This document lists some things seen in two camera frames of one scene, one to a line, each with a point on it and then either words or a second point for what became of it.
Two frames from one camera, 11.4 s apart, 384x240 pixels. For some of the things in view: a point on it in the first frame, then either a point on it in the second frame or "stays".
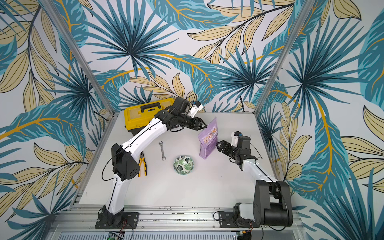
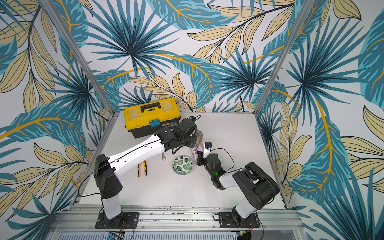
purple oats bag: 207,138 → 199,146
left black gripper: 196,123 → 192,143
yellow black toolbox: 135,117 stays
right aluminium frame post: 306,7 stays
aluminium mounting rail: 164,218 stays
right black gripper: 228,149 → 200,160
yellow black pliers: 142,158 stays
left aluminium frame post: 56,18 stays
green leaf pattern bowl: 183,165 stays
